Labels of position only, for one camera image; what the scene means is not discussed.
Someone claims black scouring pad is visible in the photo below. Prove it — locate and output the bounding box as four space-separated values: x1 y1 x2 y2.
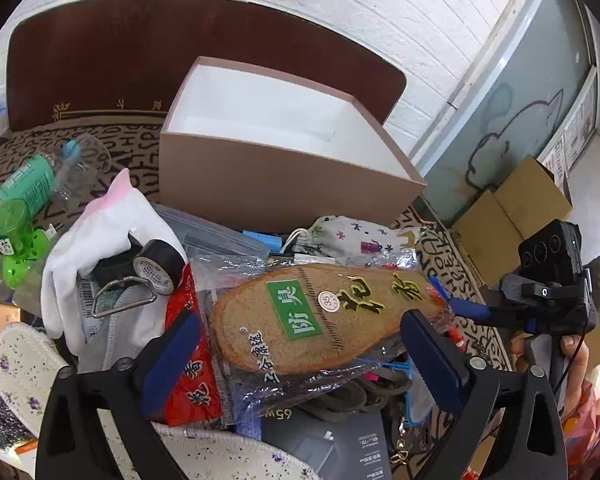
0 392 31 453

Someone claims clear bottle with green label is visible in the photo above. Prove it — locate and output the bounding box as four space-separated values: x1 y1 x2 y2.
0 135 112 218

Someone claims white glove with pink cuff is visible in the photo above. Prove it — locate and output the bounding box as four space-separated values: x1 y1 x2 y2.
41 168 188 353

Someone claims blue card holder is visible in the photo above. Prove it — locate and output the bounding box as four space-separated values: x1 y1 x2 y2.
390 355 433 466

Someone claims black strap with metal buckle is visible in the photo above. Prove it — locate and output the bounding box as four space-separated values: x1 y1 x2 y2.
90 252 159 319

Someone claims small orange box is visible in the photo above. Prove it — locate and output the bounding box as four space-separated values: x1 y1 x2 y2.
0 302 22 333

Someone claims frosted glass door with drawing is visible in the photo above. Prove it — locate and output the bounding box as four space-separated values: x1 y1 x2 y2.
412 0 596 223

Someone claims brown cardboard box white inside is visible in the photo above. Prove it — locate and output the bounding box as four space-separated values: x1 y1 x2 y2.
158 56 427 233

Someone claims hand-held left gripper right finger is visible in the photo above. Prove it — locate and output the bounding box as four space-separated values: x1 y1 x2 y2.
400 309 569 480

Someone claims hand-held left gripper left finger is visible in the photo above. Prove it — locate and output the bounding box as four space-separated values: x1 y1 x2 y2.
34 310 203 480

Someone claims green plastic cup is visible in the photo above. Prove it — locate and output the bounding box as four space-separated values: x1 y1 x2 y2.
0 199 51 291

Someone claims red printed blanket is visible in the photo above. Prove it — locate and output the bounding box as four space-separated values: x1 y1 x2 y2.
562 360 600 468

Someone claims grey charger box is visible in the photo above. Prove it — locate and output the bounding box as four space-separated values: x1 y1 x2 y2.
260 406 394 480

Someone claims person's right hand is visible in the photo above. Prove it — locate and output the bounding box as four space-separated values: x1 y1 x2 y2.
559 337 592 417

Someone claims black cable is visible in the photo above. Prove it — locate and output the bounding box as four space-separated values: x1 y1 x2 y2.
550 305 600 411

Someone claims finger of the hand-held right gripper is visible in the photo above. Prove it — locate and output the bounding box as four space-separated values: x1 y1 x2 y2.
426 274 506 323

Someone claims black tape roll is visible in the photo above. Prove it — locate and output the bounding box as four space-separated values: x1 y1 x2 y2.
132 239 187 295

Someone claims wall poster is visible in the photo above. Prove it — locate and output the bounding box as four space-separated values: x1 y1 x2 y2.
537 66 599 173

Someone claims clear zip bag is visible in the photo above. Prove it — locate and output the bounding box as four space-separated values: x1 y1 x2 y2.
154 203 272 263

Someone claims white floral insole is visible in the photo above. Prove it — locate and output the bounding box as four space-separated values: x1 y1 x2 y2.
0 322 71 438
150 422 323 480

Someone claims grey sandal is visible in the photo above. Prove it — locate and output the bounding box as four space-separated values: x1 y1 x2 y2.
297 367 413 423

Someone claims brown insole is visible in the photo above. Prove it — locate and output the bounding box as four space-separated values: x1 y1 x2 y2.
165 255 456 428

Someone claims floral drawstring pouch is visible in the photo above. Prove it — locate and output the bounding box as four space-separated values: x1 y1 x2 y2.
284 215 423 267

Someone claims open cardboard carton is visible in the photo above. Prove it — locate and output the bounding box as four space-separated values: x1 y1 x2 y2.
452 155 573 286

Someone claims grey cloth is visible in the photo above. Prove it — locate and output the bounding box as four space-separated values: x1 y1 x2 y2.
77 280 153 376

